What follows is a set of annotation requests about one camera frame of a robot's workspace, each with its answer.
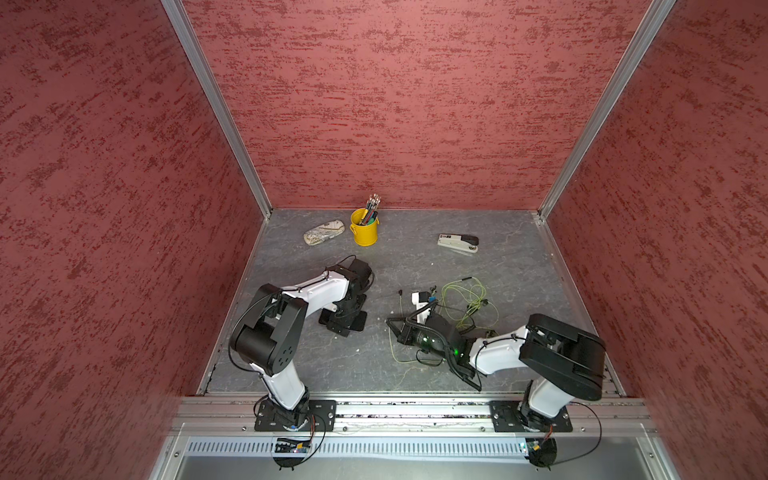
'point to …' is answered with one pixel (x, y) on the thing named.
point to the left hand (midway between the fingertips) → (355, 321)
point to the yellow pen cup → (364, 235)
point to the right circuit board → (533, 447)
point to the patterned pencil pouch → (323, 232)
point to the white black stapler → (459, 242)
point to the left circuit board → (292, 447)
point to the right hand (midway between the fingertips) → (386, 327)
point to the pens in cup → (370, 214)
